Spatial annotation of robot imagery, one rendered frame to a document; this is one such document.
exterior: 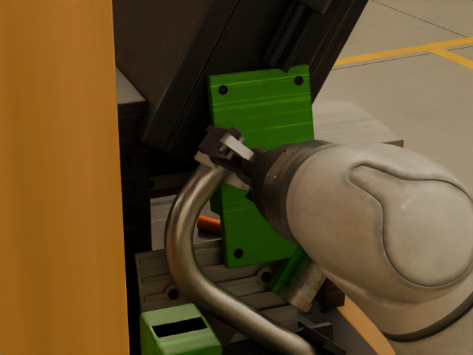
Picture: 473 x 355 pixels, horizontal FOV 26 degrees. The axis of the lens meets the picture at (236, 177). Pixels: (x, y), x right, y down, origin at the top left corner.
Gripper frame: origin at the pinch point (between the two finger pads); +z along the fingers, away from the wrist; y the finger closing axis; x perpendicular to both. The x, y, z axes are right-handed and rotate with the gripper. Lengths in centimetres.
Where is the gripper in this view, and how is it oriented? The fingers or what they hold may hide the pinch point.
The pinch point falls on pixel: (227, 163)
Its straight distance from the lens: 104.5
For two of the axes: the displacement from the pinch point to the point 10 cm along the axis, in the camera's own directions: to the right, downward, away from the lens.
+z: -3.4, -1.3, 9.3
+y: -7.3, -5.9, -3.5
